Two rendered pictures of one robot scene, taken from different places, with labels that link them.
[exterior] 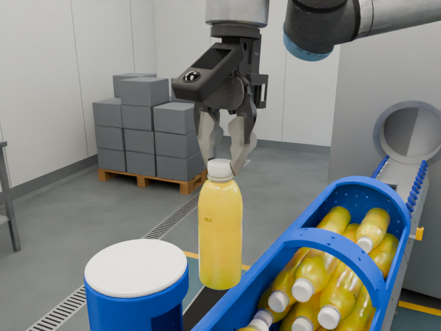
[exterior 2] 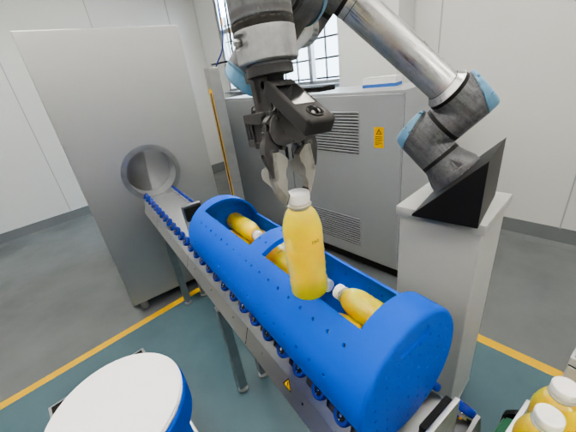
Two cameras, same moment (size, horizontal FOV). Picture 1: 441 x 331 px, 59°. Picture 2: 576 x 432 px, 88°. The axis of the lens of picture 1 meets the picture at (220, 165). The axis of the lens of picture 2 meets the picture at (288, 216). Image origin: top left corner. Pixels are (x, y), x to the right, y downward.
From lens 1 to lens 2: 0.57 m
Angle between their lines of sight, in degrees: 59
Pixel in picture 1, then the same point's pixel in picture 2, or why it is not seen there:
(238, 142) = (310, 166)
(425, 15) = not seen: hidden behind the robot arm
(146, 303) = (183, 414)
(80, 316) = not seen: outside the picture
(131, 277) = (137, 417)
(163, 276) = (165, 380)
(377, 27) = not seen: hidden behind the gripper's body
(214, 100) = (286, 137)
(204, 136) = (281, 175)
